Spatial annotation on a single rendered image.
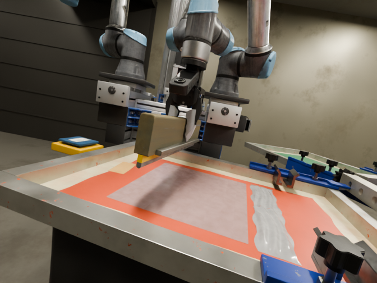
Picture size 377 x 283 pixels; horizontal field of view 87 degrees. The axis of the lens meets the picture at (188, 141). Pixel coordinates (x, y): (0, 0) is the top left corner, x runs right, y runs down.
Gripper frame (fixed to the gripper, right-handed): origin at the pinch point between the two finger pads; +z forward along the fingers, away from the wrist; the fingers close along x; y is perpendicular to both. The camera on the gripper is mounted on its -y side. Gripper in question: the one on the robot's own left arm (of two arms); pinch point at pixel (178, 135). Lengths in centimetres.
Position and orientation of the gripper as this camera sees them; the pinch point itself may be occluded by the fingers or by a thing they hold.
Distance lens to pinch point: 55.2
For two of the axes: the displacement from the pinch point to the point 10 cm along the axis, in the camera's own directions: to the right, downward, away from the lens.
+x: -9.5, -2.2, 2.3
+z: -1.8, 9.7, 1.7
